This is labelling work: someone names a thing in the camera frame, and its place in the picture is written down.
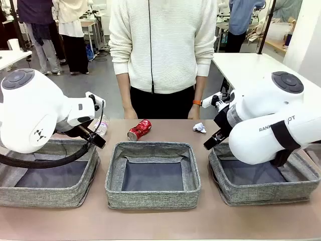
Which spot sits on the crushed red drink can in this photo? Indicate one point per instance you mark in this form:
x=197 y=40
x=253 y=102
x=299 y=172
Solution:
x=139 y=130

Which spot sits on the person in white sweater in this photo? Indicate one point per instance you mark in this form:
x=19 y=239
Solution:
x=163 y=45

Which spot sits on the orange wrist watch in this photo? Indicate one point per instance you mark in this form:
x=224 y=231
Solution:
x=197 y=102

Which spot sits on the person's left forearm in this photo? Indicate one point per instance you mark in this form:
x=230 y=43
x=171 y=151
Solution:
x=199 y=88

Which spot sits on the black stand pole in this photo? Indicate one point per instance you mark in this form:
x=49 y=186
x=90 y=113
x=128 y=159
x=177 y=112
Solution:
x=18 y=27
x=266 y=27

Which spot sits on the grey fabric basket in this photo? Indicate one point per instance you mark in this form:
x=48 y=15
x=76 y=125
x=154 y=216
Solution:
x=263 y=194
x=153 y=198
x=45 y=195

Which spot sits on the person's right hand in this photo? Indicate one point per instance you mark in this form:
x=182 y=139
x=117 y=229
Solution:
x=131 y=114

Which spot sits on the person in cream top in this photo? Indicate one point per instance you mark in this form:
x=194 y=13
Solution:
x=72 y=37

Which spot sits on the clear bottle with pink label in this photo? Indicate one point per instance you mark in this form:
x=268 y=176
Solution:
x=104 y=126

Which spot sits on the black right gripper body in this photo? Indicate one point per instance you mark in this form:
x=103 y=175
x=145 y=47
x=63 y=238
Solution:
x=224 y=120

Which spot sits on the person's left hand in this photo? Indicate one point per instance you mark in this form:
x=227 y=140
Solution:
x=194 y=113

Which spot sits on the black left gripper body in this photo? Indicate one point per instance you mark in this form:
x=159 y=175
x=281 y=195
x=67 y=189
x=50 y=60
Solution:
x=84 y=131

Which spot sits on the blue plastic bag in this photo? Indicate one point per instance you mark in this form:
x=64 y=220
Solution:
x=89 y=53

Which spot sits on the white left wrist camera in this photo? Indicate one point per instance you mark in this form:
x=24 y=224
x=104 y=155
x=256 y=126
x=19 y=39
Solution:
x=96 y=100

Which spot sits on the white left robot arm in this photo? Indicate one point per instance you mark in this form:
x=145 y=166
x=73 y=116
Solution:
x=30 y=108

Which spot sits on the person's right forearm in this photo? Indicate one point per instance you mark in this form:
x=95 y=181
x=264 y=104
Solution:
x=124 y=90

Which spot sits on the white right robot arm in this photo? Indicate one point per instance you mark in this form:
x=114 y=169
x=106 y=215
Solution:
x=263 y=140

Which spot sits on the person in grey trousers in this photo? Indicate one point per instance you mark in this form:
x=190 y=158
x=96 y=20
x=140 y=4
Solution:
x=40 y=25

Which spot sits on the person in blue shirt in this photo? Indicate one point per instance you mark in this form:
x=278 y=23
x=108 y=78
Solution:
x=240 y=20

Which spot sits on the white paper ball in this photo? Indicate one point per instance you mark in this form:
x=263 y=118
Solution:
x=199 y=127

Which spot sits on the white paper roll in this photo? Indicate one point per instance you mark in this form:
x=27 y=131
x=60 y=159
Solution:
x=13 y=44

